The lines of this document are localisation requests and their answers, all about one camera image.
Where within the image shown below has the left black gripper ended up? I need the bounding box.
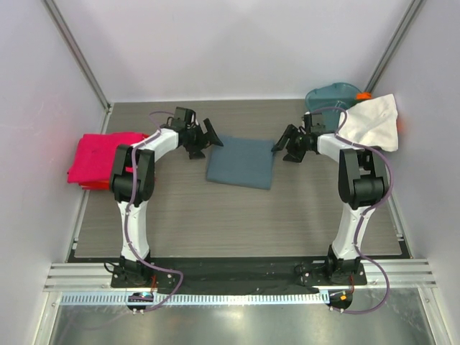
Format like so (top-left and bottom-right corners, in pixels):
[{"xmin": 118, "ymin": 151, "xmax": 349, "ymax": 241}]
[{"xmin": 184, "ymin": 119, "xmax": 222, "ymax": 159}]

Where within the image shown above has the grey blue t shirt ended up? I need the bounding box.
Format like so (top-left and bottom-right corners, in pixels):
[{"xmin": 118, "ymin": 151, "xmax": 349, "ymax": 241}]
[{"xmin": 206, "ymin": 135, "xmax": 275, "ymax": 190}]

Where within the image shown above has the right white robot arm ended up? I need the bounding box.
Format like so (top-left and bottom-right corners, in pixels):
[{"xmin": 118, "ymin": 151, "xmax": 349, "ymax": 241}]
[{"xmin": 272, "ymin": 112, "xmax": 390, "ymax": 286}]

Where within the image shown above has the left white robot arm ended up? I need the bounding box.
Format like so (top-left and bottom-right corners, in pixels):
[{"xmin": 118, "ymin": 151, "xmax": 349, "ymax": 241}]
[{"xmin": 109, "ymin": 106, "xmax": 224, "ymax": 288}]

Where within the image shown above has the teal plastic bin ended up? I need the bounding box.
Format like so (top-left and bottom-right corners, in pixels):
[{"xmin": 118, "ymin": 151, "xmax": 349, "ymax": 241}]
[{"xmin": 305, "ymin": 82, "xmax": 361, "ymax": 120}]

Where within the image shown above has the white t shirt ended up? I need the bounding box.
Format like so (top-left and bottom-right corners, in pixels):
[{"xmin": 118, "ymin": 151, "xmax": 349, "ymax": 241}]
[{"xmin": 338, "ymin": 93, "xmax": 399, "ymax": 152}]

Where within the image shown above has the orange clamp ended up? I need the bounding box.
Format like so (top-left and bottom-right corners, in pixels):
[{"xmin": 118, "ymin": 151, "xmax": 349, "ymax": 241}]
[{"xmin": 356, "ymin": 92, "xmax": 372, "ymax": 101}]

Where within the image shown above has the folded pink t shirt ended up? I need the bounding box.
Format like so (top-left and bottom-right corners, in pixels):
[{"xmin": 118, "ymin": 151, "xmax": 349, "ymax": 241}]
[{"xmin": 67, "ymin": 132, "xmax": 147, "ymax": 184}]

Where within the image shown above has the folded red t shirt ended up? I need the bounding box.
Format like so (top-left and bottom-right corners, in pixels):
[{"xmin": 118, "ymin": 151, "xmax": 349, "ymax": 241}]
[{"xmin": 78, "ymin": 180, "xmax": 109, "ymax": 190}]

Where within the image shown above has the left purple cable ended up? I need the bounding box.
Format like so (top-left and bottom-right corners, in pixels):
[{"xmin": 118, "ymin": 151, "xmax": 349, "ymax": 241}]
[{"xmin": 121, "ymin": 110, "xmax": 185, "ymax": 313}]

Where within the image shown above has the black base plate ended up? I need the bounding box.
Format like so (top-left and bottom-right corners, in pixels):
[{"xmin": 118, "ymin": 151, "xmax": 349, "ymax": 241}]
[{"xmin": 103, "ymin": 257, "xmax": 367, "ymax": 295}]

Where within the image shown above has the slotted cable duct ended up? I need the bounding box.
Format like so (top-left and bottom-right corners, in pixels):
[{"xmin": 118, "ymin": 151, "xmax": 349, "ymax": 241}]
[{"xmin": 60, "ymin": 290, "xmax": 329, "ymax": 307}]

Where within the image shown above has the right aluminium frame post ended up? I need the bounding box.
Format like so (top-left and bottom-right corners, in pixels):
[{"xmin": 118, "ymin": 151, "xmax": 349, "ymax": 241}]
[{"xmin": 364, "ymin": 0, "xmax": 426, "ymax": 93}]

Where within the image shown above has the aluminium frame post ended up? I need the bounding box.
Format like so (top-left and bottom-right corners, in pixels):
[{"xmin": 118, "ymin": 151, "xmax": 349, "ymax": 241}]
[
  {"xmin": 42, "ymin": 0, "xmax": 111, "ymax": 113},
  {"xmin": 364, "ymin": 0, "xmax": 426, "ymax": 93}
]

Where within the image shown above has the left aluminium frame post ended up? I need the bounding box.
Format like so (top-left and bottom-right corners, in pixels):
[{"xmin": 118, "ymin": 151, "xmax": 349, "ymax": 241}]
[{"xmin": 42, "ymin": 0, "xmax": 111, "ymax": 113}]

